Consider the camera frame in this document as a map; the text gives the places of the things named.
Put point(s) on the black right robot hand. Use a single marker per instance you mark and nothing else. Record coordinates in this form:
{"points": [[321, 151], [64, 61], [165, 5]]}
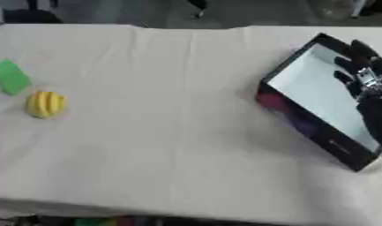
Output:
{"points": [[373, 113]]}

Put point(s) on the black box with white inside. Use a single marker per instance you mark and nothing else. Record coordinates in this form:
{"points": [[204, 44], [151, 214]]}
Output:
{"points": [[322, 94]]}

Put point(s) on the yellow toy banana bunch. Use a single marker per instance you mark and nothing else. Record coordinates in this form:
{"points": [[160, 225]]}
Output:
{"points": [[45, 104]]}

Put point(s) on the black chair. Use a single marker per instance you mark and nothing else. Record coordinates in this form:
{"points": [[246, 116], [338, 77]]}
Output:
{"points": [[29, 16]]}

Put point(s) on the green rectangular block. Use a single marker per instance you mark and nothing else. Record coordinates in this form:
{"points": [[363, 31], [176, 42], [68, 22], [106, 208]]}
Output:
{"points": [[11, 77]]}

